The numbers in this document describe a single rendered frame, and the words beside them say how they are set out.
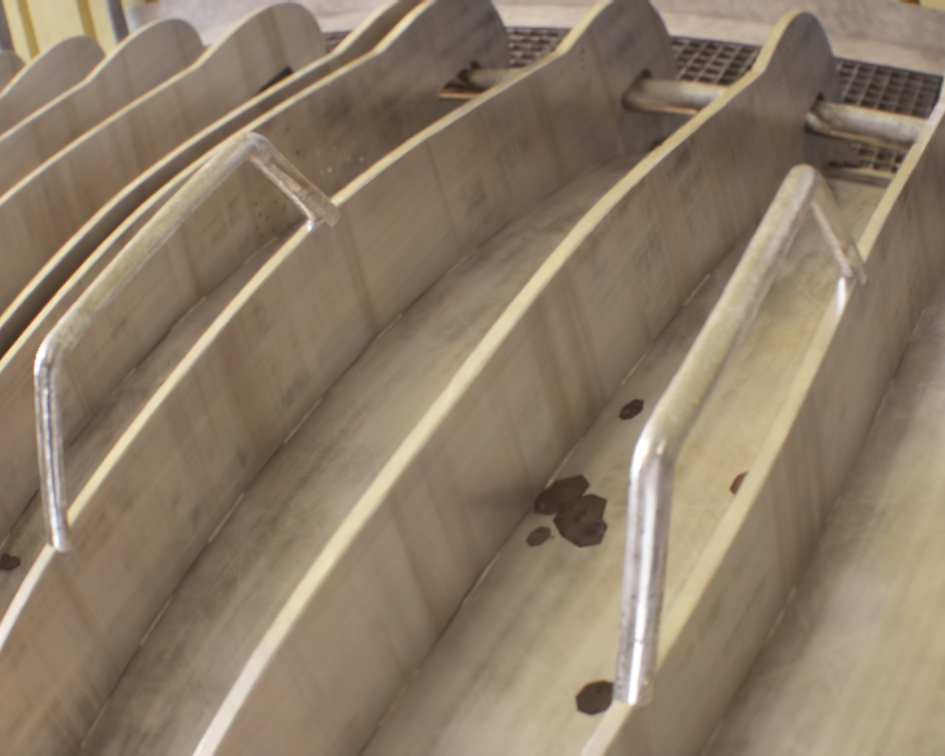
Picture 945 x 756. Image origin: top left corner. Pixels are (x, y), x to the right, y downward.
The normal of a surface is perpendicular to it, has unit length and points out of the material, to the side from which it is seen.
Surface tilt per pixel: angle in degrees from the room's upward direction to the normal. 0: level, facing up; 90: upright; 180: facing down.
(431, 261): 90
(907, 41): 90
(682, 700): 90
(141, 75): 90
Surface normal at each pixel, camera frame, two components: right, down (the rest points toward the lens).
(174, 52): 0.86, 0.11
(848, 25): -0.46, 0.61
